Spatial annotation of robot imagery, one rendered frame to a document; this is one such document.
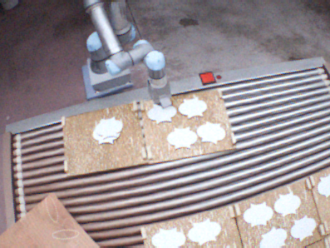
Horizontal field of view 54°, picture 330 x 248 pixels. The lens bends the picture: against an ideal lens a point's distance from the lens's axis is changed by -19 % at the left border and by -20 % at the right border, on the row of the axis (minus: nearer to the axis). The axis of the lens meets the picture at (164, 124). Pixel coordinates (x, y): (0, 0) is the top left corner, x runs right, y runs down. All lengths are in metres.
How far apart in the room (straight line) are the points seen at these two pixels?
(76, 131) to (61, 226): 0.58
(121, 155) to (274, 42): 2.34
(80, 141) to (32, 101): 1.66
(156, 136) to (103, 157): 0.27
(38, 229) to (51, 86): 2.10
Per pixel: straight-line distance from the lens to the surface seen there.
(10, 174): 1.96
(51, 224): 1.65
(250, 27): 3.86
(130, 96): 2.04
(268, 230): 1.67
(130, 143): 1.85
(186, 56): 3.47
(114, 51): 1.65
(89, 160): 1.84
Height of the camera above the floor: 2.49
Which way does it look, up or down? 56 degrees down
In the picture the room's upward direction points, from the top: 7 degrees counter-clockwise
